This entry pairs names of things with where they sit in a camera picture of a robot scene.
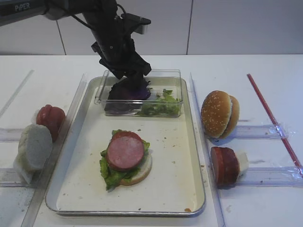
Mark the clear lower left holder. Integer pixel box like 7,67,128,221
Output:
0,168,40,188

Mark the clear far left rail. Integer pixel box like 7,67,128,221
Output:
0,70,35,117

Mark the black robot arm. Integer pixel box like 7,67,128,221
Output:
0,0,151,100

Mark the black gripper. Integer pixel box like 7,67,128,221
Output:
91,15,151,97

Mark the white cheese piece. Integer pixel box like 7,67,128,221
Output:
236,152,249,177

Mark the clear lower right holder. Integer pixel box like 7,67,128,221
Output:
235,166,303,188

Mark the red plastic strip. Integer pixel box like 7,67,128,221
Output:
247,74,303,177

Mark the clear rail right of tray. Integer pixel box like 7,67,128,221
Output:
189,73,226,227

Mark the green lettuce on bun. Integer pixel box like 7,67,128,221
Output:
99,129,150,191

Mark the red meat patty stack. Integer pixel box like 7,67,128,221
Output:
211,147,240,187

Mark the clear upper right holder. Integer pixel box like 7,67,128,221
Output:
227,123,298,140

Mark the bottom bun half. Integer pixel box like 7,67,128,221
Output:
120,153,152,186

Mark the green lettuce in container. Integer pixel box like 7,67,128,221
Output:
135,89,181,117

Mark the purple cabbage leaf in container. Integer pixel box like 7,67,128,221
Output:
104,104,134,115

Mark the sesame top bun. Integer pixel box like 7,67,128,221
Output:
201,90,232,138

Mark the clear plastic container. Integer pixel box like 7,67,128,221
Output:
94,70,183,117

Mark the clear rail left of tray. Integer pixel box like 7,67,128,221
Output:
21,74,87,227

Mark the tomato slice under meat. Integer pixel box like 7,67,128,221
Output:
111,131,142,141

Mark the purple cabbage leaf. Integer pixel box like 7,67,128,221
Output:
108,81,151,100
104,104,134,115

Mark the clear upper left holder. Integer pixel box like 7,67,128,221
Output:
0,128,23,142

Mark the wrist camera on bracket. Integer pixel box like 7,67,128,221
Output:
121,13,151,35

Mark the white bread slice left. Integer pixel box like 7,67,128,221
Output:
13,124,53,183

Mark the red tomato slices left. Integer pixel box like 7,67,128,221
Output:
36,105,66,142

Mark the pink meat slice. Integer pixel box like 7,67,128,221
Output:
106,136,144,172

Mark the clear rail of tray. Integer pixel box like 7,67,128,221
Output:
189,73,226,227
21,74,87,227

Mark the metal baking tray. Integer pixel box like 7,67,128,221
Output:
45,77,205,217

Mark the clear holder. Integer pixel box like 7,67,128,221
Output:
0,128,23,142
0,168,40,188
227,123,298,140
235,166,303,188

